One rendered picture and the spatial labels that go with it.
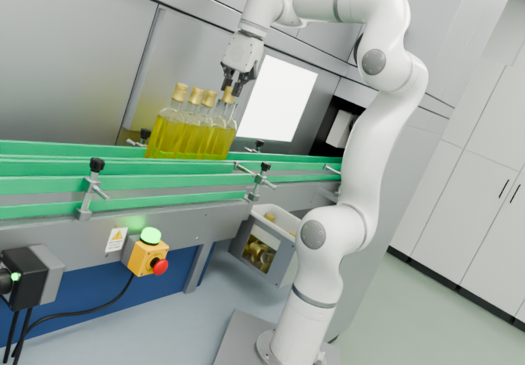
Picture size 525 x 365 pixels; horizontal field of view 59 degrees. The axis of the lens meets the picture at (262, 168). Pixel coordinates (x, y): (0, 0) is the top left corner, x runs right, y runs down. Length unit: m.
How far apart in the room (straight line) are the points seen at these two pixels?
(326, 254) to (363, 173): 0.20
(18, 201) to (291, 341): 0.69
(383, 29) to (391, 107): 0.18
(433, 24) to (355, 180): 1.20
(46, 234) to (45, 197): 0.07
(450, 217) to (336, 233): 3.89
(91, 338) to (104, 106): 0.58
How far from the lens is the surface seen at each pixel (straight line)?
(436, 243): 4.94
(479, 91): 4.87
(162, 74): 1.35
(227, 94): 1.34
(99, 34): 1.24
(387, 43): 1.00
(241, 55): 1.32
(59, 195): 0.97
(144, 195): 1.11
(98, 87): 1.28
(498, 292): 4.93
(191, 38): 1.38
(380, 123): 1.06
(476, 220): 4.84
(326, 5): 1.18
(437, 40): 2.13
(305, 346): 1.21
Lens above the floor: 1.49
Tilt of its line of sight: 14 degrees down
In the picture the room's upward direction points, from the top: 21 degrees clockwise
